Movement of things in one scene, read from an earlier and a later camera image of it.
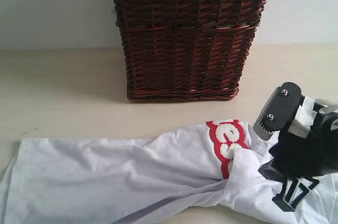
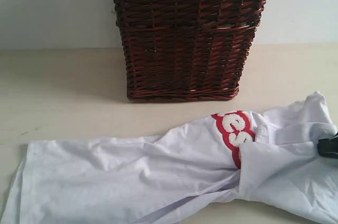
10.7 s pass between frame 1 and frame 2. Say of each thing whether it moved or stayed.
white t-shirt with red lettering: moved
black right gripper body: moved
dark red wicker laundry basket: stayed
